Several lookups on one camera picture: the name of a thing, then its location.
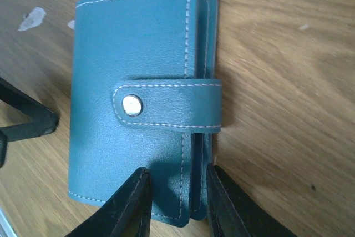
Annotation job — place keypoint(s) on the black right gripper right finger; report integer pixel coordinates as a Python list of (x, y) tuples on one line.
[(232, 212)]

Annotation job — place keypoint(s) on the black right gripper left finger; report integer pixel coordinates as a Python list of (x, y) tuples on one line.
[(126, 213)]

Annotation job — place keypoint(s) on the blue leather card holder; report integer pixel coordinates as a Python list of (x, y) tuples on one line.
[(144, 94)]

